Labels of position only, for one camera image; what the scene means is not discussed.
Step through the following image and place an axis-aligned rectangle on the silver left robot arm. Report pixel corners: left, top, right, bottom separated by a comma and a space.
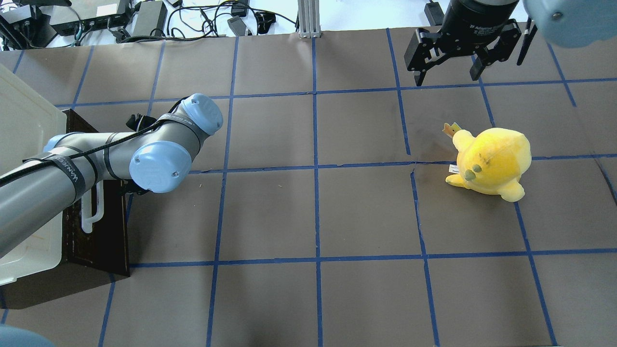
0, 93, 224, 255

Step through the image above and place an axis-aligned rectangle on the aluminium frame post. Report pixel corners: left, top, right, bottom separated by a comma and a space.
297, 0, 322, 38

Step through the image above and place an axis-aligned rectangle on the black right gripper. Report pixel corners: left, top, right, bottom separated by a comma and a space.
404, 0, 522, 86

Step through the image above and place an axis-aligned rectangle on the white drawer handle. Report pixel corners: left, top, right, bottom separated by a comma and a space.
80, 181, 105, 234

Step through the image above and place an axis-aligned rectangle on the black power adapter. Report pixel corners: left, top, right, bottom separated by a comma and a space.
131, 0, 167, 37

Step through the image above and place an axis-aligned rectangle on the black network switch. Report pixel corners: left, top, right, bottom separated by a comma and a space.
49, 0, 133, 37

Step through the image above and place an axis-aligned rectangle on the yellow plush toy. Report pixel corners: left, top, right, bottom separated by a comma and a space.
443, 123, 532, 202

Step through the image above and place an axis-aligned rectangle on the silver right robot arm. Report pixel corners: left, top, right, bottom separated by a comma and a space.
404, 0, 617, 86

